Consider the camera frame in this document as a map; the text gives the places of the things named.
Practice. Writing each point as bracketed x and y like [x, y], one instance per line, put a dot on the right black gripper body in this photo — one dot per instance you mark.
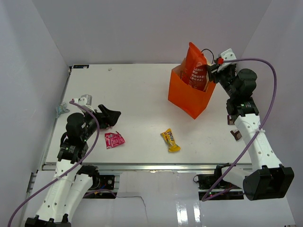
[226, 77]

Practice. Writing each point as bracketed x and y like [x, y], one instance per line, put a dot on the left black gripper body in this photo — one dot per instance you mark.
[93, 122]

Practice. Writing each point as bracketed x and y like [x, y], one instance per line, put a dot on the red chips bag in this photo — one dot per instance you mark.
[195, 72]

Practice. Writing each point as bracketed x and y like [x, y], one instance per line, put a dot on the pink snack packet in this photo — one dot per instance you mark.
[113, 140]

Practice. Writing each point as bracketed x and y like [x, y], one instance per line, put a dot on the grey blue snack packet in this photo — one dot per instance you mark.
[61, 109]

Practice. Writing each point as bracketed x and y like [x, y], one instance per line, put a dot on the yellow candy packet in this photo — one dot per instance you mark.
[170, 141]

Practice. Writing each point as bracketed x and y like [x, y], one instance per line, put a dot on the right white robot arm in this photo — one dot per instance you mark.
[269, 179]

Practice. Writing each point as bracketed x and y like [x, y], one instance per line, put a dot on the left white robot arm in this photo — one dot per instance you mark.
[72, 179]

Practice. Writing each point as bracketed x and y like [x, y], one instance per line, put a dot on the orange paper bag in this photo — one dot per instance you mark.
[191, 100]

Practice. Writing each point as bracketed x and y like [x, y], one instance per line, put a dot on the brown snack bar upper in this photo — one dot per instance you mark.
[230, 121]

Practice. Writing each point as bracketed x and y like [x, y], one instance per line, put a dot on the brown snack bar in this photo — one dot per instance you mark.
[230, 121]
[236, 134]

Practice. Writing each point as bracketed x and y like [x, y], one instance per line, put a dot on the brown snack bar lower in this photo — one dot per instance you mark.
[236, 134]

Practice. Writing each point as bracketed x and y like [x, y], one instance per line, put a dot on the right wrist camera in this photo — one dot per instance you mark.
[224, 59]

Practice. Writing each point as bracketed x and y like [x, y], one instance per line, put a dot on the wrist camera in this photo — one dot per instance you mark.
[84, 101]
[224, 59]

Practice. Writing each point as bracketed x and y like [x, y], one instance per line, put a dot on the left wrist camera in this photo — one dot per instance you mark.
[84, 101]

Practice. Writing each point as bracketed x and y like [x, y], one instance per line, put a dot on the aluminium table rail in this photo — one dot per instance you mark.
[154, 167]

